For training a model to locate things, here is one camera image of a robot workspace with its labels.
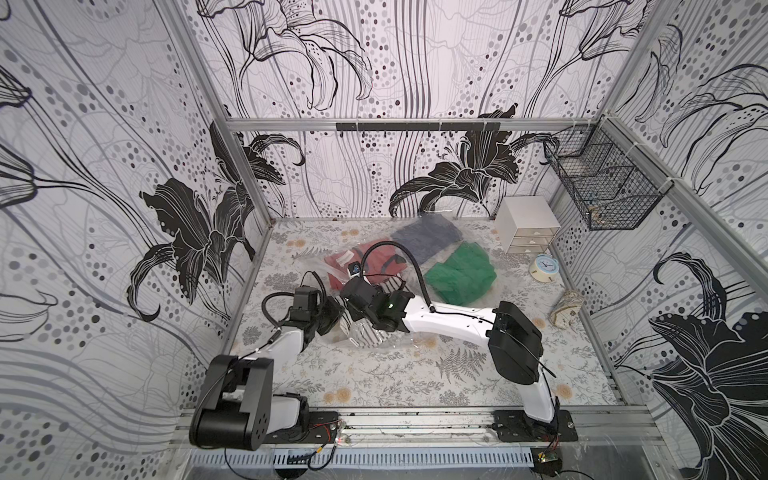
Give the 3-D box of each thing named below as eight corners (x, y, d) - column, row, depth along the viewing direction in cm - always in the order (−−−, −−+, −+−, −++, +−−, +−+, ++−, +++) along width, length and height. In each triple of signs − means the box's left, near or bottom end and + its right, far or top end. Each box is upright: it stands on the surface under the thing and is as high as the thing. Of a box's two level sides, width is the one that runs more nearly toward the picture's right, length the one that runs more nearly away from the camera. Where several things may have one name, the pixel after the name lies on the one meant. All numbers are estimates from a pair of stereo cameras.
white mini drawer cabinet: (503, 254, 110) (514, 230, 99) (490, 213, 124) (499, 187, 113) (547, 254, 110) (563, 229, 99) (529, 212, 124) (542, 187, 113)
